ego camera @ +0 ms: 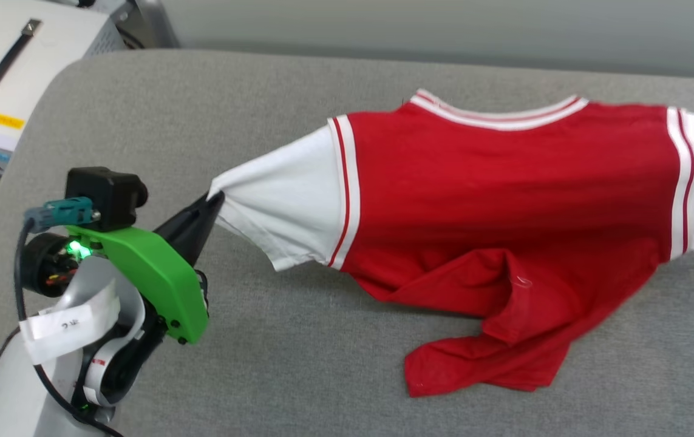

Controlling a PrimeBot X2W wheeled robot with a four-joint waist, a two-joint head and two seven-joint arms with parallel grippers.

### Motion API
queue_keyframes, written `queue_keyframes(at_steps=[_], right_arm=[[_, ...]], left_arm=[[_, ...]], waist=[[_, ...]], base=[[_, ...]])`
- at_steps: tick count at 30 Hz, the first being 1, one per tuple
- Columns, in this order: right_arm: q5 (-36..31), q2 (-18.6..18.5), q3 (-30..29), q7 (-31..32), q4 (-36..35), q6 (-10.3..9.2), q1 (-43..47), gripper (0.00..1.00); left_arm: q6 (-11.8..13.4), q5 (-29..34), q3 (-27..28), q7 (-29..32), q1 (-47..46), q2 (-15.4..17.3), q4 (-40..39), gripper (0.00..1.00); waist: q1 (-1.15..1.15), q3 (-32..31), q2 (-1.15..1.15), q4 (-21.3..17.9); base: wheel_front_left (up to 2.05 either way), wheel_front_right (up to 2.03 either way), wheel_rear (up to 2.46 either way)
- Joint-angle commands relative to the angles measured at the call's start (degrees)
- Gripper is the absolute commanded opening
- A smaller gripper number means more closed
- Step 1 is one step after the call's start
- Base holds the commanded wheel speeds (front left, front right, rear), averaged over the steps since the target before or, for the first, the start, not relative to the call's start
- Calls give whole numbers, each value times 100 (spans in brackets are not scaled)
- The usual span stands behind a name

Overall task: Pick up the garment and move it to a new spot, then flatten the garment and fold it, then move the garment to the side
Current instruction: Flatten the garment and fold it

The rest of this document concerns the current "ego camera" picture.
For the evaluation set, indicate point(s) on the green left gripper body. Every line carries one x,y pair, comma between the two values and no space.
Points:
152,273

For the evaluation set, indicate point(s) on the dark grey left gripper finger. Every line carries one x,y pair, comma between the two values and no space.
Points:
186,221
201,240

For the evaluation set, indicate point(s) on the red and white jersey shirt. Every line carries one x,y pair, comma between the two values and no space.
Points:
492,200

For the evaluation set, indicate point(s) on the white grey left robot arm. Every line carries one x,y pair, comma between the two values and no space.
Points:
13,394

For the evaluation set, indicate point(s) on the grey metal partition foot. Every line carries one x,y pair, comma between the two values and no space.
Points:
155,24

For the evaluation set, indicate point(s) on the yellow warning sticker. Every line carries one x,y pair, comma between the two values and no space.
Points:
8,121

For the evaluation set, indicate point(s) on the white equipment box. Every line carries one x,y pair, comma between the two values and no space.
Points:
43,48

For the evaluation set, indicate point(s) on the white partition panel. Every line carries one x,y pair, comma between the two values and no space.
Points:
444,27

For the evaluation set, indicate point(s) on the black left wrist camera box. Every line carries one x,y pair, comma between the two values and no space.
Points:
107,194

